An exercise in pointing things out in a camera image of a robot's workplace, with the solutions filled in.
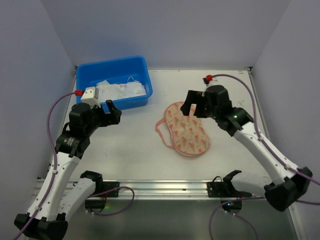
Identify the aluminium mounting rail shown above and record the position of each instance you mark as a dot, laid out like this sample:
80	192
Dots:
165	189

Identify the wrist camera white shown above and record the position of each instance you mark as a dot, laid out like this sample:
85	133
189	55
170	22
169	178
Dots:
210	81
90	97

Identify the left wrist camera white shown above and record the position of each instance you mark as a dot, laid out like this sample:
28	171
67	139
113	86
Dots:
90	97

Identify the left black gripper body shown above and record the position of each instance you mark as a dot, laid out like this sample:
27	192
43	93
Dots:
106	116

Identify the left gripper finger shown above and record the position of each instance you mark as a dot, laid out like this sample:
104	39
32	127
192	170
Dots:
112	109
109	119

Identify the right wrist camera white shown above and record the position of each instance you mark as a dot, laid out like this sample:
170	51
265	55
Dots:
210	81

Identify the floral mesh laundry bag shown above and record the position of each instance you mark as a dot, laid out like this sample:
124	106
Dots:
187	134

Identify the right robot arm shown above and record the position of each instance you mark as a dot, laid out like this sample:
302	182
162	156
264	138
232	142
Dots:
289	182

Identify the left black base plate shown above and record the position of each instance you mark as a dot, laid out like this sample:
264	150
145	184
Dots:
107	189

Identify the white bra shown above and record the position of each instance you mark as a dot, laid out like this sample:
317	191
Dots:
117	91

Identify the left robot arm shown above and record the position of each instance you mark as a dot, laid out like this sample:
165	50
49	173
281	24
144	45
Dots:
47	217

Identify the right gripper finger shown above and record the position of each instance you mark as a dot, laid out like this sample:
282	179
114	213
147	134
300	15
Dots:
200	111
193	98

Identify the blue plastic bin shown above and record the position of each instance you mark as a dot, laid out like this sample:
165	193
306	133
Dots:
117	71

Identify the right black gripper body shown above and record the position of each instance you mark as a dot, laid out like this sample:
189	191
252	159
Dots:
198	100

